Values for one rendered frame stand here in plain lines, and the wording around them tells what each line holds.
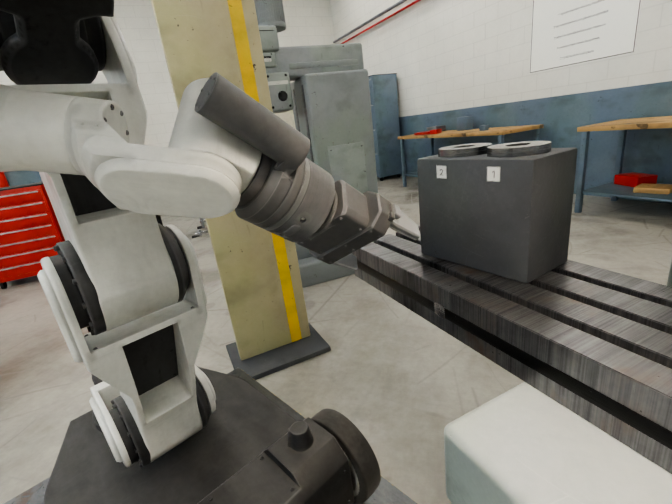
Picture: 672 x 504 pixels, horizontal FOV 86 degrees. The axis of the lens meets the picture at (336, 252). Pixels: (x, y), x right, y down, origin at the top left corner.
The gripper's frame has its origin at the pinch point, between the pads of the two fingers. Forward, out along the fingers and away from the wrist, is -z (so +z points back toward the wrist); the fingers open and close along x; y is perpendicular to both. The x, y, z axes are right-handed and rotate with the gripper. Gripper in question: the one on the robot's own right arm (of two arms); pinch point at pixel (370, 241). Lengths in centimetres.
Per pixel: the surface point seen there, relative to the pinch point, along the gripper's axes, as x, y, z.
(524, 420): 7.6, -21.7, -15.1
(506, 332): 8.0, -11.1, -16.7
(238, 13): -56, 148, -1
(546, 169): 20.1, 9.2, -16.2
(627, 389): 18.3, -20.2, -14.1
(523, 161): 18.3, 9.7, -12.8
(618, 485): 14.5, -28.0, -13.9
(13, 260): -436, 180, 29
